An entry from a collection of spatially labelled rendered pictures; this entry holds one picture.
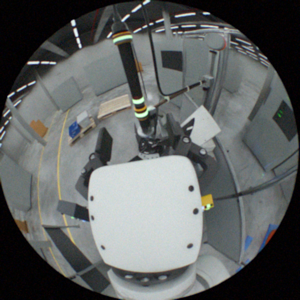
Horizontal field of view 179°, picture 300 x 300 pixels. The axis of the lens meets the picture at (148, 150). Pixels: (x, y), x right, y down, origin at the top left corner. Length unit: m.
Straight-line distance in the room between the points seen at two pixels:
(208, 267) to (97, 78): 5.94
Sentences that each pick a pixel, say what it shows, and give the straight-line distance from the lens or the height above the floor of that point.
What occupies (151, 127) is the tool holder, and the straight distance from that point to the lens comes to 0.40.
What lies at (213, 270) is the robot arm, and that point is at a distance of 0.18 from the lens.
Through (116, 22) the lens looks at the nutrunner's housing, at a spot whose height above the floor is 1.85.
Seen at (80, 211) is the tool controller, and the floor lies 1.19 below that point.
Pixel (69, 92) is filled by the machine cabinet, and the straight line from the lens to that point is 7.58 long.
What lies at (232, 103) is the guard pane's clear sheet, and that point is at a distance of 0.92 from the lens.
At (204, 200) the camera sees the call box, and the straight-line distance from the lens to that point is 0.73.
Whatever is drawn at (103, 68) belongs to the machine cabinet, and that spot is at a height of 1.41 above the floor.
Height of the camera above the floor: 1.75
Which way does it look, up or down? 58 degrees down
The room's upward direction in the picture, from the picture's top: 16 degrees counter-clockwise
